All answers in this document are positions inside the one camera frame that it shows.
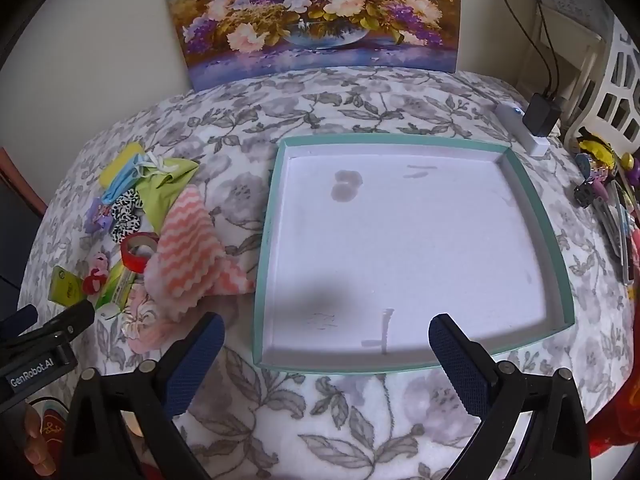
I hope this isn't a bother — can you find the red patterned cloth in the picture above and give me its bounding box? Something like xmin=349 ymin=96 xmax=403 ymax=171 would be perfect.
xmin=587 ymin=385 xmax=640 ymax=461

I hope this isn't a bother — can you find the pink white striped cloth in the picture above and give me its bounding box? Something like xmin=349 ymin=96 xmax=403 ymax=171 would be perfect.
xmin=144 ymin=184 xmax=256 ymax=321

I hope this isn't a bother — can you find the white furniture frame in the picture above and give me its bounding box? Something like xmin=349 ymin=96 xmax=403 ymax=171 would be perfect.
xmin=515 ymin=0 xmax=618 ymax=111

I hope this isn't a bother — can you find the red tape roll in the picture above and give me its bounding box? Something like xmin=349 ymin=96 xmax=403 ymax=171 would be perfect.
xmin=120 ymin=232 xmax=161 ymax=273

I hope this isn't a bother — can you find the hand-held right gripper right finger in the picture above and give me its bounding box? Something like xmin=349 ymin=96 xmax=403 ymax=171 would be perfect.
xmin=428 ymin=313 xmax=593 ymax=480

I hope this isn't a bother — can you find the teal-edged white box lid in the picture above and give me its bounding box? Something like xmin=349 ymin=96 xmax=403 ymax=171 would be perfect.
xmin=251 ymin=132 xmax=576 ymax=376

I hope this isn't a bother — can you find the pile of hair accessories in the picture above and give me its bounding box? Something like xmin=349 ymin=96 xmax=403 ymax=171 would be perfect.
xmin=572 ymin=152 xmax=640 ymax=286

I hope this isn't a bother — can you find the black cable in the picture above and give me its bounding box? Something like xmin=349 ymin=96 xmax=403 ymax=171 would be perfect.
xmin=497 ymin=0 xmax=560 ymax=98

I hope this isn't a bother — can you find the yellow black plush toy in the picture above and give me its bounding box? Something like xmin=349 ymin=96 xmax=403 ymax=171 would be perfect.
xmin=575 ymin=130 xmax=618 ymax=166

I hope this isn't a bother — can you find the black white spotted scrunchie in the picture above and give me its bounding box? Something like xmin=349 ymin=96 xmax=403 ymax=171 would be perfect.
xmin=107 ymin=189 xmax=146 ymax=243

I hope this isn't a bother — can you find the white power strip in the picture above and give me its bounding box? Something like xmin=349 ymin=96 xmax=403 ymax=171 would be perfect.
xmin=494 ymin=102 xmax=551 ymax=157

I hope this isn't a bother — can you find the green cloth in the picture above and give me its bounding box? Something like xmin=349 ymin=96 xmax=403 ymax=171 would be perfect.
xmin=135 ymin=157 xmax=201 ymax=236

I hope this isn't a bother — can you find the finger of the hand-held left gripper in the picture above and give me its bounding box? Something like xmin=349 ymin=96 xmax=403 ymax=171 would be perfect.
xmin=0 ymin=300 xmax=96 ymax=363
xmin=0 ymin=304 xmax=39 ymax=343

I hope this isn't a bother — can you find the green tissue packet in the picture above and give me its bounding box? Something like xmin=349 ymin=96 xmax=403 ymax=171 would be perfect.
xmin=95 ymin=262 xmax=138 ymax=311
xmin=50 ymin=266 xmax=88 ymax=307

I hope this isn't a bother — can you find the white lattice chair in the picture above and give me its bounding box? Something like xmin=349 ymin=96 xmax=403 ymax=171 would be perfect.
xmin=560 ymin=10 xmax=640 ymax=146

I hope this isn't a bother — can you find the purple tissue packet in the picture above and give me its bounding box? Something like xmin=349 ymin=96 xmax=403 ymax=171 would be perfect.
xmin=86 ymin=197 xmax=116 ymax=236

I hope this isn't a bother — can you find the dark wooden cabinet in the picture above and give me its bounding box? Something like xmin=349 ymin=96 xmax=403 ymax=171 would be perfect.
xmin=0 ymin=147 xmax=48 ymax=311

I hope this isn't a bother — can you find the grey floral blanket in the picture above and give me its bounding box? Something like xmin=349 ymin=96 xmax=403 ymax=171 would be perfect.
xmin=17 ymin=67 xmax=636 ymax=480

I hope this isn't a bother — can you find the flower painting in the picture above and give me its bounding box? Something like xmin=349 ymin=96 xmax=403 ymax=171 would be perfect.
xmin=160 ymin=0 xmax=461 ymax=92

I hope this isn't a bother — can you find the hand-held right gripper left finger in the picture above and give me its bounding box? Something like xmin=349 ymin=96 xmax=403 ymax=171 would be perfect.
xmin=59 ymin=311 xmax=227 ymax=480

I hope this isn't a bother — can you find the yellow sponge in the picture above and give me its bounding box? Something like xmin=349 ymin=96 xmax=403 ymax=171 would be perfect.
xmin=98 ymin=142 xmax=146 ymax=188

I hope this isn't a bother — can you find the red pink plush toy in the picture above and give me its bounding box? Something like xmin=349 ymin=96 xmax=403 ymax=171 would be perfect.
xmin=81 ymin=252 xmax=112 ymax=296

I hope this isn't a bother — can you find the person's left hand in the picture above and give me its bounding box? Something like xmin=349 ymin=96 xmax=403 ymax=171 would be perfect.
xmin=22 ymin=404 xmax=57 ymax=477

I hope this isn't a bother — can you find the blue face mask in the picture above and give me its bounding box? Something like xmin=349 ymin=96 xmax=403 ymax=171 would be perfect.
xmin=102 ymin=152 xmax=166 ymax=206

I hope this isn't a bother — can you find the black charger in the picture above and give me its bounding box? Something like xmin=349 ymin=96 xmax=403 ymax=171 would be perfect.
xmin=522 ymin=92 xmax=561 ymax=137

